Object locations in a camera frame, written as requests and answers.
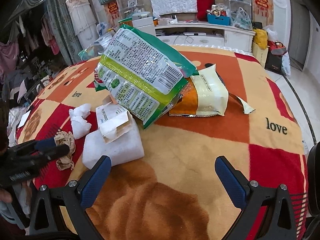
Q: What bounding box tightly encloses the brown paper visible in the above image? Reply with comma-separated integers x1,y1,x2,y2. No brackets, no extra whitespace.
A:
54,131,75,171

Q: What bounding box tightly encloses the green snack bag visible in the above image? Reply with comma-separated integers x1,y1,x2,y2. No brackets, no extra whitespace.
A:
94,24,199,128

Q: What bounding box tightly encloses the crumpled white tissue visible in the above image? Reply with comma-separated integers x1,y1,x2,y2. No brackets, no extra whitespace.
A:
69,103,92,140

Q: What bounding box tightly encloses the white foam block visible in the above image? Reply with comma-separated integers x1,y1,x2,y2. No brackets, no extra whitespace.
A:
82,121,144,169

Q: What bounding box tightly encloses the torn white paper box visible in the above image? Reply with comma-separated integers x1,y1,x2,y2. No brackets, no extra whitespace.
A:
95,102,132,143

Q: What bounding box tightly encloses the orange cream snack bag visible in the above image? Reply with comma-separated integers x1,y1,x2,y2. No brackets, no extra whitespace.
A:
169,64,255,118

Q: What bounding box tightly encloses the black gift bag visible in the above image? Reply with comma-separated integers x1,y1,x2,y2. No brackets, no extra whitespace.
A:
265,52,282,74

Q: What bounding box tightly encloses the beige paper bag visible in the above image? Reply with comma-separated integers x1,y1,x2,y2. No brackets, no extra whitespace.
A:
252,42,268,68

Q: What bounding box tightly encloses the yellow bag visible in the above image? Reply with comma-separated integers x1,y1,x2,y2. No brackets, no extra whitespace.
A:
253,29,268,50

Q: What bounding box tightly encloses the white TV cabinet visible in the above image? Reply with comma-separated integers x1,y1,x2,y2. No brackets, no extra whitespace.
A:
155,22,255,53

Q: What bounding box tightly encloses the blue storage basket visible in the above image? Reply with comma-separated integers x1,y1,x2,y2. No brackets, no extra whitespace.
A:
207,14,231,26

